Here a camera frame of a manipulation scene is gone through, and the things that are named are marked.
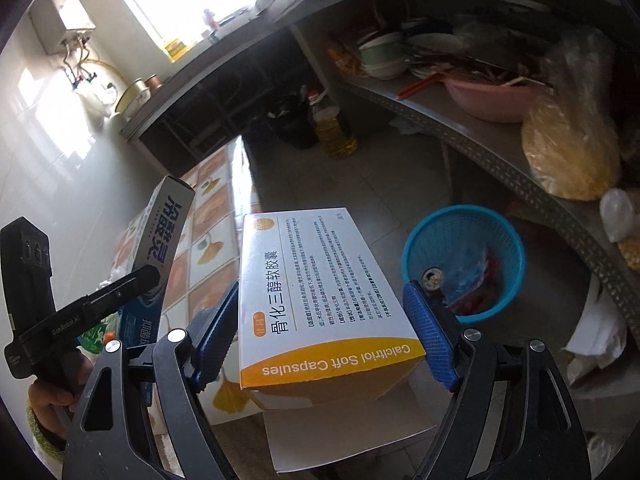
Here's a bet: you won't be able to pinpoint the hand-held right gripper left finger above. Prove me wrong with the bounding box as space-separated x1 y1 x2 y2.
62 280 242 480

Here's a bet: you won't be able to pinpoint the red utensil handle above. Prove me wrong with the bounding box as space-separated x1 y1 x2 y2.
397 72 447 102

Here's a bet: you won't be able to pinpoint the white water heater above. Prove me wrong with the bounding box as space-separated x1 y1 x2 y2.
29 0 97 57

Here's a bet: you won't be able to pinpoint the bag of yellow grain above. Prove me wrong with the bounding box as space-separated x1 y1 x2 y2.
519 29 624 202

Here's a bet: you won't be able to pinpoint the water heater pipes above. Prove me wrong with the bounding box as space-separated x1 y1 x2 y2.
60 42 126 92

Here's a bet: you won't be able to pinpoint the blue plastic basket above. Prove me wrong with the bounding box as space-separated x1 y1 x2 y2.
402 204 527 324

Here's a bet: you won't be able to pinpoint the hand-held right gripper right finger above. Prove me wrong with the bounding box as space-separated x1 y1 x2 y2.
402 280 587 480

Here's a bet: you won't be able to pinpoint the orange snack packet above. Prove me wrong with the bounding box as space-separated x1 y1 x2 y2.
327 39 364 79

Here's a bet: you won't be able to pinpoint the yellow box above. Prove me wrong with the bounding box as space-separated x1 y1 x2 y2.
162 37 189 62

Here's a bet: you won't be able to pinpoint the small clear plastic bag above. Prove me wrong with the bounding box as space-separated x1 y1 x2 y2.
599 187 640 257

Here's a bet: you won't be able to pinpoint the stack of bowls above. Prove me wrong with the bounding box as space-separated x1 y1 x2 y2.
357 32 409 82

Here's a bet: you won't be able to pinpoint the stack of plates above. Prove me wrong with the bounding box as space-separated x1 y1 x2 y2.
404 29 472 62

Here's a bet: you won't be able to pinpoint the concrete counter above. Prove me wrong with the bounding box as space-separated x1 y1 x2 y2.
119 0 640 142

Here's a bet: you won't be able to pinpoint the black pot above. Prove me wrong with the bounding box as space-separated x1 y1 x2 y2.
267 87 319 149

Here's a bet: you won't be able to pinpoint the cooking oil bottle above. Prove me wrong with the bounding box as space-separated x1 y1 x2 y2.
307 89 359 159

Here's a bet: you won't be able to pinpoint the patterned tablecloth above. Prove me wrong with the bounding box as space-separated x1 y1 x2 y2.
114 142 267 427

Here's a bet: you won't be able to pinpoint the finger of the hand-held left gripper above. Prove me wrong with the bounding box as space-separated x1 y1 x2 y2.
19 265 162 364

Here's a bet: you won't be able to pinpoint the white paper sheet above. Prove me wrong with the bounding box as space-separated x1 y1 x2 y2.
564 279 629 387

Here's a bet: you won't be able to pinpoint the person's left hand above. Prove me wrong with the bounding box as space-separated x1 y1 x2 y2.
27 354 99 442

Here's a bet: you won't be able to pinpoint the pink plastic basin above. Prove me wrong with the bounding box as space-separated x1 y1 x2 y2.
442 72 539 124

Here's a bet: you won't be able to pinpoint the blue and white carton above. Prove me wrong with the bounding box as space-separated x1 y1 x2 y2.
115 175 197 407

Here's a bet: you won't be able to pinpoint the metal shelf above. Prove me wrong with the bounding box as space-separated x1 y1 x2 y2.
340 77 640 342

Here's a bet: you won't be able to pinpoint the green printed packet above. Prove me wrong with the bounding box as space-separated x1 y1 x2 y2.
77 319 122 357

